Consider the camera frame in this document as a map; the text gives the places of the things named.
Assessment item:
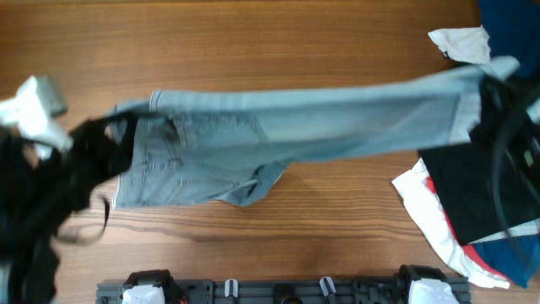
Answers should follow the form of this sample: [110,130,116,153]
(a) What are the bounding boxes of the light blue denim shorts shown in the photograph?
[113,57,519,209]

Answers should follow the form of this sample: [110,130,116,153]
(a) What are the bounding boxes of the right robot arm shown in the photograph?
[392,78,539,288]

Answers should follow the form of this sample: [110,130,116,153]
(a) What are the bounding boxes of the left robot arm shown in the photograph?
[1,114,138,303]

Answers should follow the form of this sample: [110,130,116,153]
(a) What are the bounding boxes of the white red garment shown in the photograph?
[392,160,510,289]

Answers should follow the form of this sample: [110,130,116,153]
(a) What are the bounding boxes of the white garment top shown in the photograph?
[428,27,490,64]

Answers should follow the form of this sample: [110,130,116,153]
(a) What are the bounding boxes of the black garment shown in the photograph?
[419,66,539,245]

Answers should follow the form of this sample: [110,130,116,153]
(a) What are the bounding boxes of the dark blue garment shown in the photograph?
[478,0,539,79]

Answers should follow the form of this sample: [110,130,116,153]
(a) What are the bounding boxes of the blue garment bottom right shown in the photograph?
[472,235,539,289]

